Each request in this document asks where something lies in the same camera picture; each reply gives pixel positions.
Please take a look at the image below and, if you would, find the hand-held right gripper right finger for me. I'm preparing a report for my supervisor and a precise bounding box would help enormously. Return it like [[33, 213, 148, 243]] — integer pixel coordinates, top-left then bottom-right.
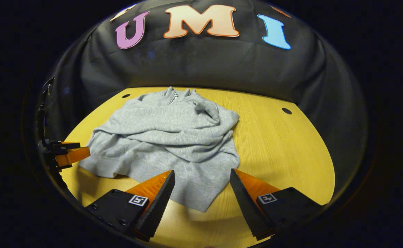
[[230, 169, 324, 241]]

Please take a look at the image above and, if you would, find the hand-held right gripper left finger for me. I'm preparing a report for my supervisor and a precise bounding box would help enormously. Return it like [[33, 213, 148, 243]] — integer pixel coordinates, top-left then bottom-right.
[[84, 169, 176, 242]]

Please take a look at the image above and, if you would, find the grey zip-neck sweatshirt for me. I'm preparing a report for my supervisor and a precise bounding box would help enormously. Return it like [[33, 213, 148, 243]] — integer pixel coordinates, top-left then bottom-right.
[[79, 86, 240, 213]]

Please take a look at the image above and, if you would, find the black backdrop cloth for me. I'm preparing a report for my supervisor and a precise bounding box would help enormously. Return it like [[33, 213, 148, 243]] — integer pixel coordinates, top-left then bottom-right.
[[33, 0, 369, 195]]

